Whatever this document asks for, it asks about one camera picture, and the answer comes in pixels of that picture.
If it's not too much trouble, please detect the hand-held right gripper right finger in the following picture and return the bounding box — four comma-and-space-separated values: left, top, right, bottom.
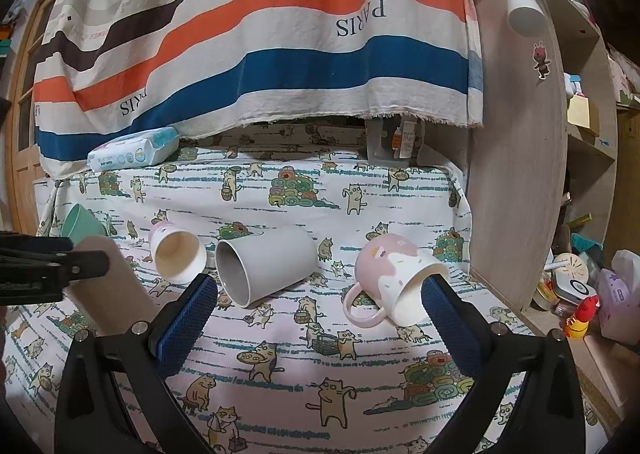
421, 273, 587, 454

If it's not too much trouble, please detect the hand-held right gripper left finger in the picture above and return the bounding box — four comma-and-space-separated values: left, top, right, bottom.
54, 273, 219, 454

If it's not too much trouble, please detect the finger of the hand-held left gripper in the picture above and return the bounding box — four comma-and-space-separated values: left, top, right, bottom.
0, 229, 111, 307

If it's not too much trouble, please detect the pink white mug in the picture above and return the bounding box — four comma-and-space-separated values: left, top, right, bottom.
342, 233, 451, 329

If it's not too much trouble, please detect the green cup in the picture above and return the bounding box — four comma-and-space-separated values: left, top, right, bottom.
61, 203, 111, 240

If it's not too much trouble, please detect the small pink white cup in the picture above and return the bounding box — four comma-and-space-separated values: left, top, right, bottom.
148, 221, 207, 284

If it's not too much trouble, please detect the grey cup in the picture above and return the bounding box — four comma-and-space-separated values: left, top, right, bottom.
215, 225, 320, 308

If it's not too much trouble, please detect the beige object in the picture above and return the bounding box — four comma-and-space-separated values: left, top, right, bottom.
62, 235, 157, 336

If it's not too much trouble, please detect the cat print tablecloth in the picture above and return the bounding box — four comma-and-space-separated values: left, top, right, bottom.
0, 123, 531, 454

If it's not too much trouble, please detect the white round device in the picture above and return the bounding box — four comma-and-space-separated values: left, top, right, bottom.
549, 253, 598, 307

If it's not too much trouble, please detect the red yellow toy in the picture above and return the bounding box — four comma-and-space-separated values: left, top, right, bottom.
564, 296, 599, 341

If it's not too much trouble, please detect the wet wipes pack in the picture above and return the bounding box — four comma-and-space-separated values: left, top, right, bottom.
87, 127, 181, 172

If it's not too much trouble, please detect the purple bottle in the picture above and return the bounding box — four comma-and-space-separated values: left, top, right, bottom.
596, 249, 640, 341

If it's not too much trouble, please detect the wooden shelf unit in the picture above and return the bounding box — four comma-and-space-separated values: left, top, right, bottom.
425, 0, 640, 430

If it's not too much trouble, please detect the clear plastic container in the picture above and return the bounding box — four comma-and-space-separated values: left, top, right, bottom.
366, 114, 427, 168

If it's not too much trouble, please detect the yellow box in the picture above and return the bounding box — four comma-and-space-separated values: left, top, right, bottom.
566, 93, 600, 136

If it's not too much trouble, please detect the cartoon sticker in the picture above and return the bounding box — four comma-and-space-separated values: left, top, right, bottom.
531, 41, 552, 80

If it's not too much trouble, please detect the striped cloth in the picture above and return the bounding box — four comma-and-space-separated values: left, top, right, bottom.
32, 0, 485, 180

